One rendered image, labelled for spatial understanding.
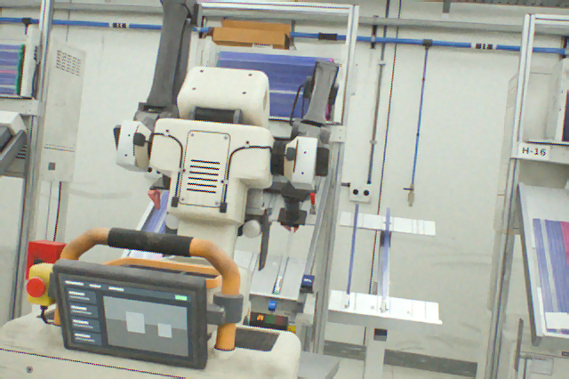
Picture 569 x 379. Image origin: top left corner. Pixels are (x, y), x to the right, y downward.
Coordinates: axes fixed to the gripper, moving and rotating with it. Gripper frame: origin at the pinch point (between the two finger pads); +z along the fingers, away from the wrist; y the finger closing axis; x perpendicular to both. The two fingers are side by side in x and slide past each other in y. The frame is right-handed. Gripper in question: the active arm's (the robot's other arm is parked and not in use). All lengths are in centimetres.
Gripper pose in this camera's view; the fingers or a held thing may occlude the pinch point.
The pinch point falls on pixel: (292, 229)
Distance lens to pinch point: 222.7
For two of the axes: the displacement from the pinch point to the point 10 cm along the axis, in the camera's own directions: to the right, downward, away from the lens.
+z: 0.4, 6.4, 7.6
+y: -9.8, -1.2, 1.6
